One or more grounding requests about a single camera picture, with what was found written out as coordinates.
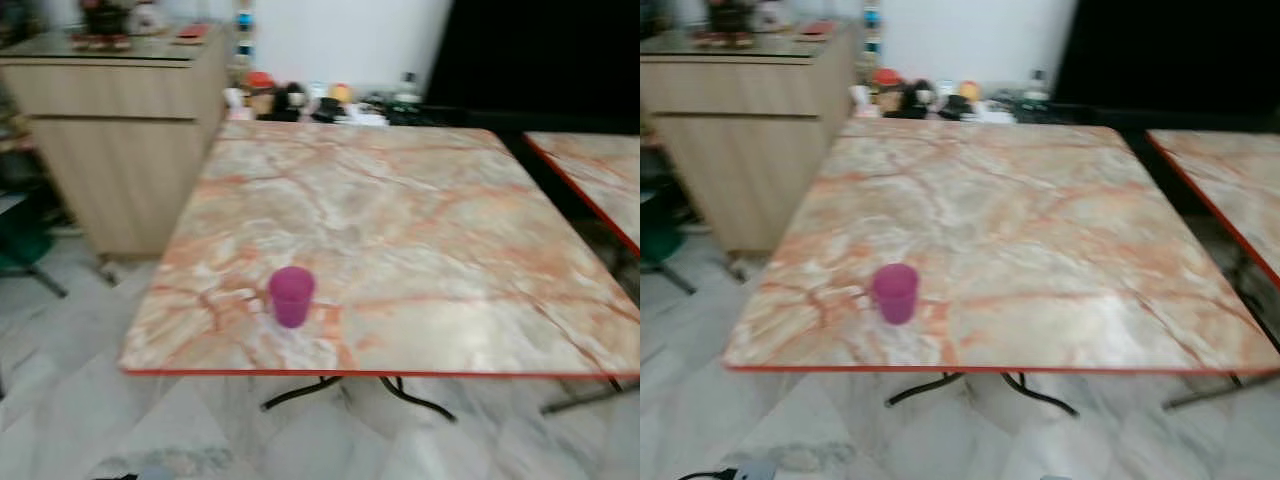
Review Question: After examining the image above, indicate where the marble pattern side table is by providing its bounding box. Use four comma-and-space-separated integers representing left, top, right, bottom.
523, 131, 641, 254
1146, 129, 1280, 291

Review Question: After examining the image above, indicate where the green chair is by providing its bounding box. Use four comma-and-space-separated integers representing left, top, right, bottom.
640, 185, 698, 296
0, 190, 69, 299

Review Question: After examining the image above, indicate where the purple plastic cup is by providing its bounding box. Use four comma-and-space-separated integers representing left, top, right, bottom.
268, 266, 316, 329
872, 263, 920, 326

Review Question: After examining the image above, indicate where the dark decoration on cabinet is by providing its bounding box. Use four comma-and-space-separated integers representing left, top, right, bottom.
693, 0, 761, 48
70, 0, 135, 51

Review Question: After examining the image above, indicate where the dark glass bottle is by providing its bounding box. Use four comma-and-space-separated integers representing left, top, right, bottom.
1022, 69, 1051, 123
392, 72, 423, 125

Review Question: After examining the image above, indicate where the wooden cabinet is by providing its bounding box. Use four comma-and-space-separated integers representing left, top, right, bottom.
0, 26, 237, 261
640, 22, 863, 255

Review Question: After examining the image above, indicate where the black table leg base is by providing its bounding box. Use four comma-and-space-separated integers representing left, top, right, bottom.
885, 372, 1080, 417
261, 375, 457, 423

